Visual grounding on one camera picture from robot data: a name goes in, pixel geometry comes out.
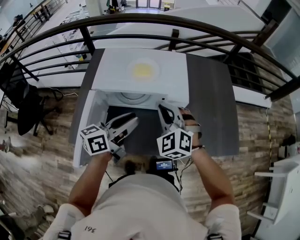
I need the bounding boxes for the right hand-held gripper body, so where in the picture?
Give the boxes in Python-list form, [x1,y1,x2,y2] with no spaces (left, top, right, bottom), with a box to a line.
[156,114,194,161]

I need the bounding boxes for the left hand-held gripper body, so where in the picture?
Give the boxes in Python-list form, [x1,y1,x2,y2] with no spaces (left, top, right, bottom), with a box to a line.
[79,121,128,164]

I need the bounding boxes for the white microwave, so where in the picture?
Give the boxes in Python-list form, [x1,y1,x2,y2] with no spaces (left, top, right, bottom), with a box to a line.
[72,48,189,168]

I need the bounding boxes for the white plate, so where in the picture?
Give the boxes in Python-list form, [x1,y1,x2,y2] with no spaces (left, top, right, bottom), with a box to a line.
[126,58,160,82]

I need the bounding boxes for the person's right forearm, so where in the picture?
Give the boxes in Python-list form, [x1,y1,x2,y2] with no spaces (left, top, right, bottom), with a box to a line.
[191,146,235,216]

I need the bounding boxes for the person's left forearm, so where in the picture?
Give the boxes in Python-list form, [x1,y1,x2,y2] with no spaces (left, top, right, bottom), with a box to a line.
[68,151,113,216]

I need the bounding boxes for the person's right hand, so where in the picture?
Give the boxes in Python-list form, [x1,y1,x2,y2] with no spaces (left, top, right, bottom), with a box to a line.
[179,107,203,148]

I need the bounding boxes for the black chest device with screen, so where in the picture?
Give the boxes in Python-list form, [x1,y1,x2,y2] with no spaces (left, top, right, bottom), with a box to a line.
[150,158,178,172]

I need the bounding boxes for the person's dark legs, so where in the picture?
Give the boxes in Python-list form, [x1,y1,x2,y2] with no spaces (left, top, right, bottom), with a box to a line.
[124,160,136,174]

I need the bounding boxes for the dark grey table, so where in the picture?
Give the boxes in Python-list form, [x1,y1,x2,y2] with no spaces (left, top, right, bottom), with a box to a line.
[68,48,240,157]

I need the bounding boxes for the person's white shirt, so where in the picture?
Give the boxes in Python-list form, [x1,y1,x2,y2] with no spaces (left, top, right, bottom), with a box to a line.
[43,174,242,240]

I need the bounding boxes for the black office chair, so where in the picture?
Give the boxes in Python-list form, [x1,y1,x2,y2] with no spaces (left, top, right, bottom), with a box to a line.
[0,62,64,136]

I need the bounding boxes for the black metal railing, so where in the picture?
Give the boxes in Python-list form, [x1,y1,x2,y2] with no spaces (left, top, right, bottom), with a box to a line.
[0,13,300,102]

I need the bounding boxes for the black bag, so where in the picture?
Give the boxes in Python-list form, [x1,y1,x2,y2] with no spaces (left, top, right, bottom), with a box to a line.
[282,135,296,147]

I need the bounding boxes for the white shelf rack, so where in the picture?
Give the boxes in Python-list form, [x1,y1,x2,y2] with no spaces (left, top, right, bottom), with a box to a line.
[247,156,300,240]

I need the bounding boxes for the black device cable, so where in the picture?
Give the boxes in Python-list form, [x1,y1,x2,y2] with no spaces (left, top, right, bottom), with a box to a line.
[173,157,195,195]

